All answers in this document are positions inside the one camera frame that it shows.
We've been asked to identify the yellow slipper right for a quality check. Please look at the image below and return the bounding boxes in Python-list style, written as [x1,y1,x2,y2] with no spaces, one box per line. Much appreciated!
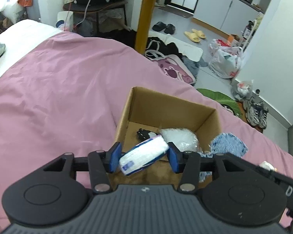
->
[192,28,206,39]

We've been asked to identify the black slipper right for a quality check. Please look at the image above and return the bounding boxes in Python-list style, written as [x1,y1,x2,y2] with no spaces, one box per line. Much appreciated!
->
[164,24,176,35]

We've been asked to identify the yellow slipper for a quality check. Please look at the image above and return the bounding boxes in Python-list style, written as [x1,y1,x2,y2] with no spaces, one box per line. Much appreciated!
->
[192,28,206,39]
[184,31,201,43]

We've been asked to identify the brown cardboard box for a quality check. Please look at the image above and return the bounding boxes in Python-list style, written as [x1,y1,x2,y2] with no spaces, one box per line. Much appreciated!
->
[109,87,222,188]

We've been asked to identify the small clear trash bag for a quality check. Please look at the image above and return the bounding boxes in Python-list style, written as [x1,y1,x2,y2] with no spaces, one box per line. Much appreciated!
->
[231,80,254,101]

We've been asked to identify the pink bed sheet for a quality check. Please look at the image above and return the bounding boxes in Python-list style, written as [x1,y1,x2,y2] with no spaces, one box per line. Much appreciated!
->
[0,32,293,231]

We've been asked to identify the white floor mat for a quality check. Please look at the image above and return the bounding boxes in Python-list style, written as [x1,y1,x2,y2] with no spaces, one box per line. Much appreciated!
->
[148,31,203,62]

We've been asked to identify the green leaf cartoon rug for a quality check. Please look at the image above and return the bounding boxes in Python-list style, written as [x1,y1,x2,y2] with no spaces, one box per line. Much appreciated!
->
[197,88,242,118]

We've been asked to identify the black white small soft item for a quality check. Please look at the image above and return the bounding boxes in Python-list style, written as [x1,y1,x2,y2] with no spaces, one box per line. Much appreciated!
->
[136,128,158,142]

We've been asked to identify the dark wooden chair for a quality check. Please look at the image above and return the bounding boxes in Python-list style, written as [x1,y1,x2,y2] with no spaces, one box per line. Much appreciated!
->
[63,0,128,35]

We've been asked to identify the yellow slipper left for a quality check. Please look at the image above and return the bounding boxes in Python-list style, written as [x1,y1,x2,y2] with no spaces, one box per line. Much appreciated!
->
[184,31,201,43]

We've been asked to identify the large white red shopping bag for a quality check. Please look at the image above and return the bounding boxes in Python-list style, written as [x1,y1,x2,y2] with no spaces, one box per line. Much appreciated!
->
[208,39,243,79]

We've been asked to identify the white crumpled plastic ball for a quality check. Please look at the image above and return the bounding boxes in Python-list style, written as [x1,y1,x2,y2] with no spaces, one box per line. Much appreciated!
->
[259,161,277,172]

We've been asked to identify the white charging cable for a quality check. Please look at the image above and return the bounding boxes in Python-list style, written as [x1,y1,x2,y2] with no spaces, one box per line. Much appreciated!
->
[64,0,92,30]

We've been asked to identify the round yellow-edged table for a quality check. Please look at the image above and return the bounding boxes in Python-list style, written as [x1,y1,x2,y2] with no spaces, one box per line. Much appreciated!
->
[127,0,161,40]

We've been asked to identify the grey blue cloth on floor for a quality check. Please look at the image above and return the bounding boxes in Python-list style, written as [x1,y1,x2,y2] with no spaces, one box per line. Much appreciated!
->
[181,56,208,79]

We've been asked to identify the black slipper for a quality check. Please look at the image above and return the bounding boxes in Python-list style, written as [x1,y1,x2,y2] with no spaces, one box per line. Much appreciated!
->
[164,24,176,35]
[152,21,167,32]

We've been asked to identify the clear bag of white filling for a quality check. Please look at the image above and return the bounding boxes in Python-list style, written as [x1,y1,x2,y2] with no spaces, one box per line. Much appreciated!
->
[159,128,199,152]

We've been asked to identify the grey sneaker near wall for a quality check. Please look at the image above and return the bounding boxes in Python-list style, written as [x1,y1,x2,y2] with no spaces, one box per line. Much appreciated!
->
[243,97,259,127]

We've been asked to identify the grey sneaker outer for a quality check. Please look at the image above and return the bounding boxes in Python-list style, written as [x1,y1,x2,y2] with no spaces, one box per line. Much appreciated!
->
[257,101,269,129]

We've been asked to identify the black clothes pile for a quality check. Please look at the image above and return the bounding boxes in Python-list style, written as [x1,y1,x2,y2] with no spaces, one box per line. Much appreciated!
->
[144,37,182,60]

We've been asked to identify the blue knitted cloth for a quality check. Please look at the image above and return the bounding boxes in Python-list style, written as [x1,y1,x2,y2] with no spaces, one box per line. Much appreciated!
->
[197,132,249,183]

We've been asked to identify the blue white tissue pack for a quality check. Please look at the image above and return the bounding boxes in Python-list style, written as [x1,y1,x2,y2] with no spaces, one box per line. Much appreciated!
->
[119,135,169,175]

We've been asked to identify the white kitchen cabinet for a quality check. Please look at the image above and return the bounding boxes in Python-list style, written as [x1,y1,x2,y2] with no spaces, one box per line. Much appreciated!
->
[193,0,261,35]

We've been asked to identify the black slipper left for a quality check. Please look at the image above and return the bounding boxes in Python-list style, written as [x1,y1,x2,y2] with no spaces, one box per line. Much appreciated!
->
[152,21,167,32]

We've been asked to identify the white small appliance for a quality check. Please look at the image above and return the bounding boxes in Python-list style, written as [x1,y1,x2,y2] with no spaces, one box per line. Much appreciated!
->
[55,11,73,32]

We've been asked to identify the pink bear laptop bag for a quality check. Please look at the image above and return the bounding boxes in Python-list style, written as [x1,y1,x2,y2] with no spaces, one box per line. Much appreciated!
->
[152,54,196,85]

